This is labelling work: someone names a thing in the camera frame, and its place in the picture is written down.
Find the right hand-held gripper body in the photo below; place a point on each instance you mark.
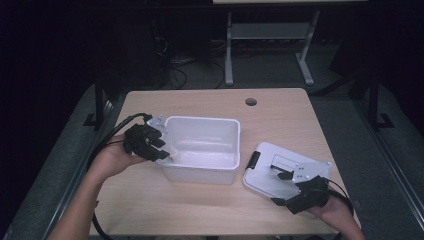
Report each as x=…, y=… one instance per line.
x=308, y=193

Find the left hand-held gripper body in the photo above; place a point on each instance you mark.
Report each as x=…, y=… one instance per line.
x=141, y=138

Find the white box lid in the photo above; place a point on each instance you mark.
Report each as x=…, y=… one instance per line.
x=270, y=173

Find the white plastic storage box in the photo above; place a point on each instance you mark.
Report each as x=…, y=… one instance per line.
x=203, y=150

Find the person's right hand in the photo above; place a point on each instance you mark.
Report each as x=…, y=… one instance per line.
x=333, y=211

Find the person's left hand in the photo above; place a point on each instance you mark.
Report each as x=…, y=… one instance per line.
x=111, y=160

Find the black metal stand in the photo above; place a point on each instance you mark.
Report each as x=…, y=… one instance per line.
x=98, y=103
x=375, y=103

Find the aluminium frame rail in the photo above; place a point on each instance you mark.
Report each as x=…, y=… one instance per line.
x=83, y=163
x=390, y=160

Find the grey metal table frame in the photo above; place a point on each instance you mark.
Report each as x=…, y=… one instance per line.
x=266, y=31

